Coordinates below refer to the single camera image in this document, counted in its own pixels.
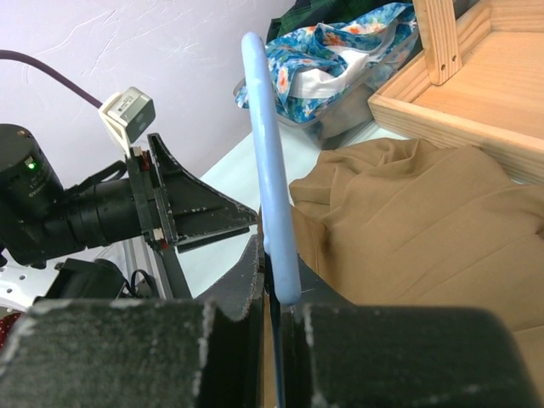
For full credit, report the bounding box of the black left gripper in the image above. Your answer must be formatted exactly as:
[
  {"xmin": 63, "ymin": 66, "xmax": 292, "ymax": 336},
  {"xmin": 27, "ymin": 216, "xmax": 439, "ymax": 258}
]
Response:
[{"xmin": 126, "ymin": 133, "xmax": 257, "ymax": 253}]

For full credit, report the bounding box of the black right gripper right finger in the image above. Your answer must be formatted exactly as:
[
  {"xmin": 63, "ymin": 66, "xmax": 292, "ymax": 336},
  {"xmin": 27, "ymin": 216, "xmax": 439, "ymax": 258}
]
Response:
[{"xmin": 281, "ymin": 262, "xmax": 543, "ymax": 407}]

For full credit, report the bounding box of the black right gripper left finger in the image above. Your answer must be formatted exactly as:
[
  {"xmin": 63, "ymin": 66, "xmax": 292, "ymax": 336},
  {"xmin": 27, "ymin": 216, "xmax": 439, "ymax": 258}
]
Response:
[{"xmin": 1, "ymin": 236, "xmax": 264, "ymax": 407}]

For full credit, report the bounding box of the light blue wire hanger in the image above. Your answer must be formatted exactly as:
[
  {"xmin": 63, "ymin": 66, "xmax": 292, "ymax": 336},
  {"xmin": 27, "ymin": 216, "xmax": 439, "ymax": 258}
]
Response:
[{"xmin": 241, "ymin": 31, "xmax": 302, "ymax": 407}]

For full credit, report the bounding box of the tan brown skirt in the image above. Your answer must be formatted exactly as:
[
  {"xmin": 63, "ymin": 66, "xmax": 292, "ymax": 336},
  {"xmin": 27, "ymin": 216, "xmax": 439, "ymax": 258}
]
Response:
[{"xmin": 289, "ymin": 139, "xmax": 543, "ymax": 398}]

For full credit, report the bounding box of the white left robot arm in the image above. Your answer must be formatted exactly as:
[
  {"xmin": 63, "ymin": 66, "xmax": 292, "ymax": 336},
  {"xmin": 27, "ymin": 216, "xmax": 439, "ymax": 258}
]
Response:
[{"xmin": 1, "ymin": 124, "xmax": 257, "ymax": 299}]

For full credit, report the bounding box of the blue floral garment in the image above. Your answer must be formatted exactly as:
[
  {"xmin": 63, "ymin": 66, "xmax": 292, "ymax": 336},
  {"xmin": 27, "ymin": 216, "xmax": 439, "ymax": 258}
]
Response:
[{"xmin": 234, "ymin": 2, "xmax": 420, "ymax": 124}]

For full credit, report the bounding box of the grey plastic bin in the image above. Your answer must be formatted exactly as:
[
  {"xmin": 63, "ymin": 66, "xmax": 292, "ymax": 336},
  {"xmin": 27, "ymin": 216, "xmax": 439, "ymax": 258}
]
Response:
[{"xmin": 232, "ymin": 29, "xmax": 426, "ymax": 150}]

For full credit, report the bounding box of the wooden clothes rack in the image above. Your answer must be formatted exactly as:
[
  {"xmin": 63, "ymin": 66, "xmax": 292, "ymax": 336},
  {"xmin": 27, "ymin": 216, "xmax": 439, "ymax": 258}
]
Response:
[{"xmin": 369, "ymin": 1, "xmax": 543, "ymax": 184}]

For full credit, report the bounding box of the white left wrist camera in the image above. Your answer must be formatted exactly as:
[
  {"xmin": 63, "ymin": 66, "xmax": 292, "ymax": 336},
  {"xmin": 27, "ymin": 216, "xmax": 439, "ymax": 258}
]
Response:
[{"xmin": 98, "ymin": 87, "xmax": 156, "ymax": 156}]

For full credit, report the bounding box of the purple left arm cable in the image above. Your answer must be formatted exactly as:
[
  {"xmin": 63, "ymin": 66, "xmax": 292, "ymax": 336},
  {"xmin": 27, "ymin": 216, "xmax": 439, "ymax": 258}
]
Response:
[{"xmin": 0, "ymin": 49, "xmax": 105, "ymax": 110}]

